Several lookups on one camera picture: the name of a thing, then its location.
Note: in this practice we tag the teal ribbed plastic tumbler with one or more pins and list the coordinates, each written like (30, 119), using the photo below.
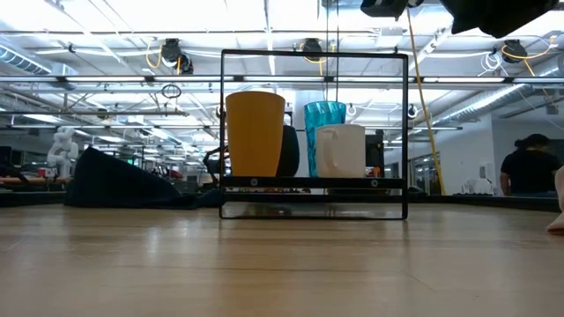
(321, 114)

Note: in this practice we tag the white ceramic mug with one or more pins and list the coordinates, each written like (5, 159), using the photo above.
(346, 152)

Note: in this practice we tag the black mug yellow inside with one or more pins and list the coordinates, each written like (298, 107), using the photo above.
(291, 154)

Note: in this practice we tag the orange plastic cup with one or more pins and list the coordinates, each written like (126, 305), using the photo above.
(254, 136)

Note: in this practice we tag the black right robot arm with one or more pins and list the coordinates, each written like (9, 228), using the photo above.
(498, 17)

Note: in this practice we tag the person with tied hair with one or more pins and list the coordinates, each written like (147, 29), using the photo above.
(529, 169)

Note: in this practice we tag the pink beige cloth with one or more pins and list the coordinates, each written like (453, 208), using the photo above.
(558, 207)

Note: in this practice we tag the navy blue cloth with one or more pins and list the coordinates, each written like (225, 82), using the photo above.
(114, 185)

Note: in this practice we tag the wooden shelf black metal frame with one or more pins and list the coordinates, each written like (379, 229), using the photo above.
(308, 182)

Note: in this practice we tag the black aluminium table frame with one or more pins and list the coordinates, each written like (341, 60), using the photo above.
(476, 201)

